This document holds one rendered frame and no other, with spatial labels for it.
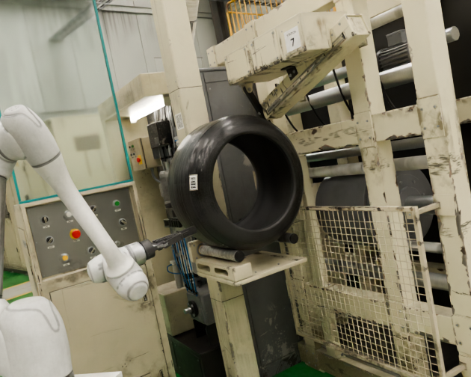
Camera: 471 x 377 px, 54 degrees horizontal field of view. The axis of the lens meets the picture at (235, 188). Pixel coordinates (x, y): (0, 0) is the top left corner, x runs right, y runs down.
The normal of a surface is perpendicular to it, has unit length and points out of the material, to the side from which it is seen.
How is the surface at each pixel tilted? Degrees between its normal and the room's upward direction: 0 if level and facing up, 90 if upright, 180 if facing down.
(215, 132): 50
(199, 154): 64
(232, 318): 90
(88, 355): 90
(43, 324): 73
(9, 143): 114
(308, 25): 90
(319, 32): 90
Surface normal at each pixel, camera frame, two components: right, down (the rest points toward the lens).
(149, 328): 0.50, -0.04
